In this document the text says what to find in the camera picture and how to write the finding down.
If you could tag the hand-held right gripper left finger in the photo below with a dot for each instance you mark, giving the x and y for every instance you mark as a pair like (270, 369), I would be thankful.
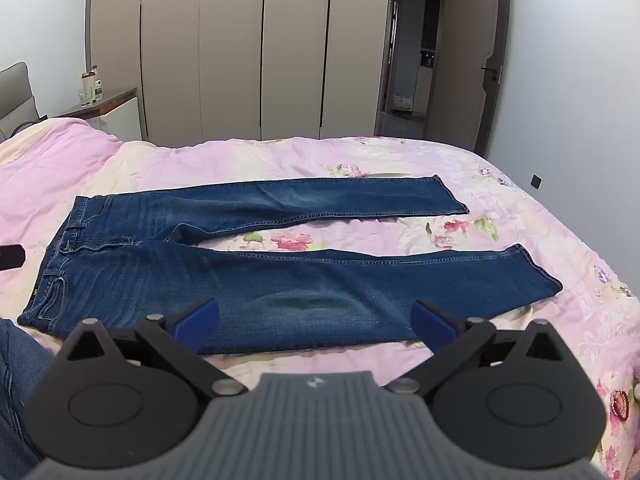
(196, 321)

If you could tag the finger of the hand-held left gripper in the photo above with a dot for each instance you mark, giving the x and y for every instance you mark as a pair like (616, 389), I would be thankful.
(11, 257)

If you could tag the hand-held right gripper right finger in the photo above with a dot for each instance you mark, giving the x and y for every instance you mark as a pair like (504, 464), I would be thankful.
(431, 324)

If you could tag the blue denim pants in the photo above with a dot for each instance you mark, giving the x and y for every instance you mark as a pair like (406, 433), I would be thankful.
(280, 285)

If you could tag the person's leg in jeans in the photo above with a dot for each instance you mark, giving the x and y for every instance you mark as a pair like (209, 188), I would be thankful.
(20, 385)

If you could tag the pink floral bedspread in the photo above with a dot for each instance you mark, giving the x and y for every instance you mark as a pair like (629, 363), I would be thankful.
(500, 210)

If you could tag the grey padded headboard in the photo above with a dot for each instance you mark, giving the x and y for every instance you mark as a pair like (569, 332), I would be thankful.
(17, 97)

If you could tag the white nightstand with wooden top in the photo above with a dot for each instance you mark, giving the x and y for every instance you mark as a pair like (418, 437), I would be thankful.
(112, 110)

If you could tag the white bottle with red cap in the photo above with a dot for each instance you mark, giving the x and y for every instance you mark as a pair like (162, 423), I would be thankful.
(88, 87)

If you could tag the beige room door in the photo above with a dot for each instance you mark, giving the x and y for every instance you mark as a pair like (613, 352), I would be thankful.
(462, 60)

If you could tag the beige wardrobe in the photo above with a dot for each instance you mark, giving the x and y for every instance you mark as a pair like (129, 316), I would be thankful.
(235, 50)

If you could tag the black wall socket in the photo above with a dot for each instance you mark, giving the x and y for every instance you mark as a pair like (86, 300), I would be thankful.
(536, 181)

